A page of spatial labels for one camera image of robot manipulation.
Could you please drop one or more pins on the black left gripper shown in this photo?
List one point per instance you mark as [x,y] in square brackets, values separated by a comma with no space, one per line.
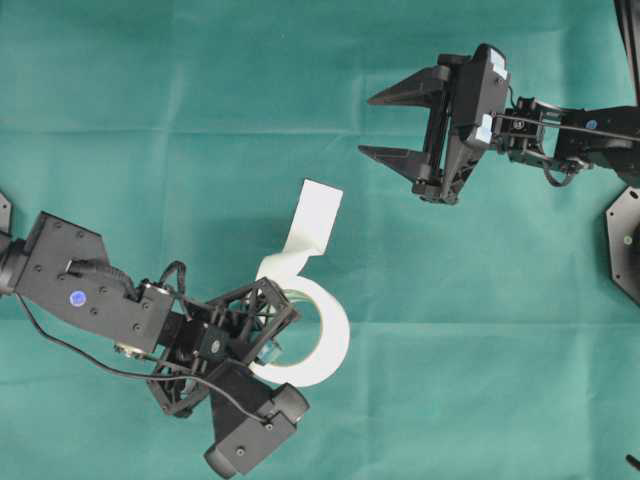
[237,328]

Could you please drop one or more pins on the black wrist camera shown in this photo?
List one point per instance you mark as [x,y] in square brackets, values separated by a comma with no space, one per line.
[250,419]
[481,89]

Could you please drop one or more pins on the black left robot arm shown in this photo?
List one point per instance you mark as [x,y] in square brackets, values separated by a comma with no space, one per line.
[64,268]

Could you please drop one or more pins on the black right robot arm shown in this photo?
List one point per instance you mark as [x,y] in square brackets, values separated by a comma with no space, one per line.
[563,142]

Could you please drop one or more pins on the white duct tape roll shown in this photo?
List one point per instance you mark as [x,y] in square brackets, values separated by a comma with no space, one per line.
[309,235]

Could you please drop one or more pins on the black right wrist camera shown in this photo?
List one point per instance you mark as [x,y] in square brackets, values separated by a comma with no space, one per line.
[481,89]

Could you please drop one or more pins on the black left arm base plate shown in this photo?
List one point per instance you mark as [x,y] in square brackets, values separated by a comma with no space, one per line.
[5,214]

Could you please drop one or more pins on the green cloth table cover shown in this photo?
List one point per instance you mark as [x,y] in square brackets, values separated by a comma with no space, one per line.
[487,339]

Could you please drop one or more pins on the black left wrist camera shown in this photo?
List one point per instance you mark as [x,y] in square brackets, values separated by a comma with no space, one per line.
[250,419]

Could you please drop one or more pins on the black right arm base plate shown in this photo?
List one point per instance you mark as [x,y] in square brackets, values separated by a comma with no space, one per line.
[622,227]

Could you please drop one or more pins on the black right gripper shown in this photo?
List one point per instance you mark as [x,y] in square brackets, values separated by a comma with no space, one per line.
[439,171]

